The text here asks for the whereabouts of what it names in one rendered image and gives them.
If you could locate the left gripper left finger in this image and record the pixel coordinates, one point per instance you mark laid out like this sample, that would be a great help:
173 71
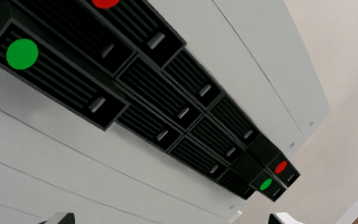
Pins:
61 218

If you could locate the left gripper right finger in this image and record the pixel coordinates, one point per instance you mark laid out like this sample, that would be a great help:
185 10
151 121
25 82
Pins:
281 218

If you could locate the white metal rack frame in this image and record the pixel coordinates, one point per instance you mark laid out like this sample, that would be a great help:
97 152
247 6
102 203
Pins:
52 160

